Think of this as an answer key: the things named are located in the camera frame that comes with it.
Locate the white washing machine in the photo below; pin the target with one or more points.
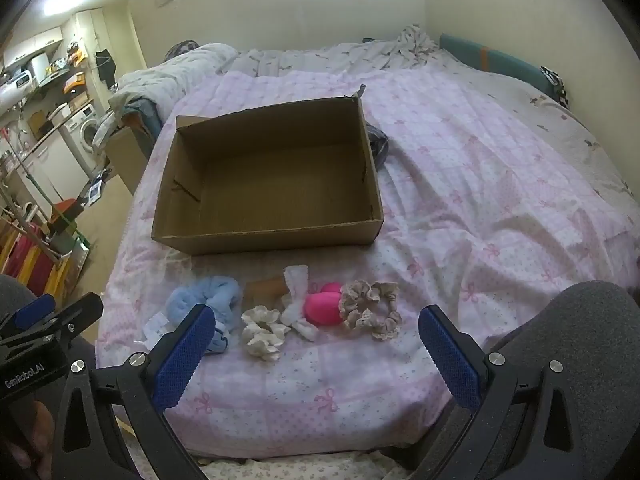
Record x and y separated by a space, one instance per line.
78 132

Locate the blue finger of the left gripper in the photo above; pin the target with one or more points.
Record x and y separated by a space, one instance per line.
34 312

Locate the small cardboard box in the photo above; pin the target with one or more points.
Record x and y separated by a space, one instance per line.
129 151

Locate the cream white scrunchie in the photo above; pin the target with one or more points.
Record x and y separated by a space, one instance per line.
263 334

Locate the person's grey trouser leg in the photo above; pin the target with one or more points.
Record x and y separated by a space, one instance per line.
572 398

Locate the beige lace scrunchie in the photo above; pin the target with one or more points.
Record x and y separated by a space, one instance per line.
371 308

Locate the white floral blanket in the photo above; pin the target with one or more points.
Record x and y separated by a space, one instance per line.
168 82

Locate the person's left hand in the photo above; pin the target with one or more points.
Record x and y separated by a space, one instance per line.
27 430

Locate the brown cardboard box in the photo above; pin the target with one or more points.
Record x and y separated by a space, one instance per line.
284 176

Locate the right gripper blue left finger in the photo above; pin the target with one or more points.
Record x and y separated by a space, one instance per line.
158 383

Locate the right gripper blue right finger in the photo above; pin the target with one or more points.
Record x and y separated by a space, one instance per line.
475 384

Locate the clear plastic bag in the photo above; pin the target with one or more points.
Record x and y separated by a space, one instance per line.
154 329

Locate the teal bolster pillow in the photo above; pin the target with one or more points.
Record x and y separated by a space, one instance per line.
493 61

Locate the red suitcase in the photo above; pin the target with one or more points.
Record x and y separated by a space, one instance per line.
24 260

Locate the brown tape strip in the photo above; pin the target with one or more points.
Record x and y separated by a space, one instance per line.
267 293

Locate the dark grey clothing bundle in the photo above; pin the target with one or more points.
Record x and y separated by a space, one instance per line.
378 144

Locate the light blue fluffy scrunchie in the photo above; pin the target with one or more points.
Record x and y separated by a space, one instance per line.
221 294

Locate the pink patterned quilt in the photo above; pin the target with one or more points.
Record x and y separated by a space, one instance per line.
481 217

